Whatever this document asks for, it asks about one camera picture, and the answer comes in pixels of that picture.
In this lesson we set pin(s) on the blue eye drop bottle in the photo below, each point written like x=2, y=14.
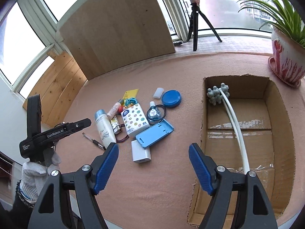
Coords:
x=153, y=114

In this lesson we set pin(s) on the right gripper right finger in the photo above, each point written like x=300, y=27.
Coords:
x=253, y=208

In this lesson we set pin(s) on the yellow black card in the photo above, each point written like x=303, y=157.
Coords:
x=130, y=94

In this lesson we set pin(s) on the white grey massage roller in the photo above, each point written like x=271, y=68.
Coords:
x=218, y=95

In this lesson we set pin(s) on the patterned lighter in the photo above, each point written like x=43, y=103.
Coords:
x=115, y=125

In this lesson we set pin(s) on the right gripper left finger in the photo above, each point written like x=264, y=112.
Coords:
x=53, y=207

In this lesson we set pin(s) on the white blue sunscreen tube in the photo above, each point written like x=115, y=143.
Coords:
x=105, y=129

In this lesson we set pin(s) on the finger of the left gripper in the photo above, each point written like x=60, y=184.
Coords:
x=73, y=127

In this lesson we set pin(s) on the pink plant saucer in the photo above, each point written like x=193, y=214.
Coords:
x=272, y=65

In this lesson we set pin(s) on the floral tissue pack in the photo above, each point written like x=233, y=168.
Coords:
x=134, y=120

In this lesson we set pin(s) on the potted spider plant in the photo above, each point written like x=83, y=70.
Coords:
x=287, y=37

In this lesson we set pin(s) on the wooden plank panel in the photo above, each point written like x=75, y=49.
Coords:
x=58, y=87

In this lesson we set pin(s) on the light blue phone case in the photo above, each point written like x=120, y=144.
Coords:
x=154, y=134

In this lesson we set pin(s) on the blue round lid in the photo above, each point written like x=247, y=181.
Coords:
x=171, y=98

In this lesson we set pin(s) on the light wooden board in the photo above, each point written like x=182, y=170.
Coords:
x=103, y=35

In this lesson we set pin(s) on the cardboard box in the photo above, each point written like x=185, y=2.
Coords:
x=268, y=136

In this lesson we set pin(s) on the pink table mat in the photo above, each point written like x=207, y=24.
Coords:
x=153, y=183

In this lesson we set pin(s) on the white power adapter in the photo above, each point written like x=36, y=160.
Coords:
x=140, y=154

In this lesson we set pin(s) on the dark pen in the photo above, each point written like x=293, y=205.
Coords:
x=94, y=141

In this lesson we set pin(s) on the cartoon doll keychain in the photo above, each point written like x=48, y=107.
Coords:
x=122, y=106

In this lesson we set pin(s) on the small translucent white cap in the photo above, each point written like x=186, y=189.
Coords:
x=158, y=93

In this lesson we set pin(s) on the left white gloved hand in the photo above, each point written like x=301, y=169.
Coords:
x=34, y=176

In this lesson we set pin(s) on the pink cream tube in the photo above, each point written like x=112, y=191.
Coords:
x=112, y=112

